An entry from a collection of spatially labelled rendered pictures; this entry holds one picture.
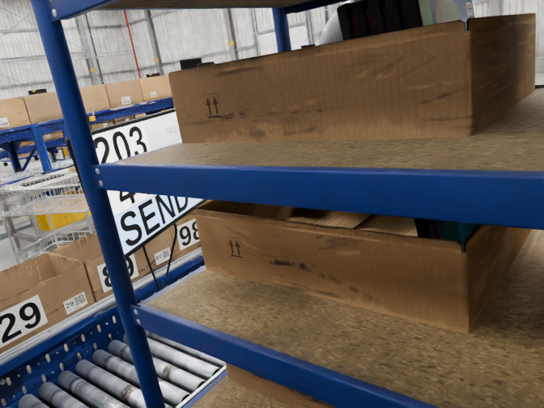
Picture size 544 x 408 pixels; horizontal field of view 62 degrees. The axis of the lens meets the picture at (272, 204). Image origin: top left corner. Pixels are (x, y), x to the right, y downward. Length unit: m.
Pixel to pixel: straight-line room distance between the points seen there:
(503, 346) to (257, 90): 0.37
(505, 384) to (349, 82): 0.31
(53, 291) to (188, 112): 1.22
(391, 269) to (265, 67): 0.27
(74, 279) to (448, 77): 1.55
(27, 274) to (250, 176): 1.69
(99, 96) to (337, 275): 6.64
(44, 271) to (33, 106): 4.74
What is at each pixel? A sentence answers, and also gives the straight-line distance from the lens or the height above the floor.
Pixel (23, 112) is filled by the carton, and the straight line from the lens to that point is 6.59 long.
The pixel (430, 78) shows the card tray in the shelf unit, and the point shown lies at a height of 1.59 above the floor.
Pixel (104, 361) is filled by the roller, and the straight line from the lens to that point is 1.77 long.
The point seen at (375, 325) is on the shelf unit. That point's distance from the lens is 0.53.
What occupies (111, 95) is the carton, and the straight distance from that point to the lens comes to 7.19.
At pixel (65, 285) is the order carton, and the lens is 1.78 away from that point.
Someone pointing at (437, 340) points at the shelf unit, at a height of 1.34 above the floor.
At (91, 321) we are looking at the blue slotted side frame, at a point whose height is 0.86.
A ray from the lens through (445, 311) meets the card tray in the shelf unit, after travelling 0.51.
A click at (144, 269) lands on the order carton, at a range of 1.94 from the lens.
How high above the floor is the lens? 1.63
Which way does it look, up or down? 17 degrees down
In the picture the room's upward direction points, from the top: 9 degrees counter-clockwise
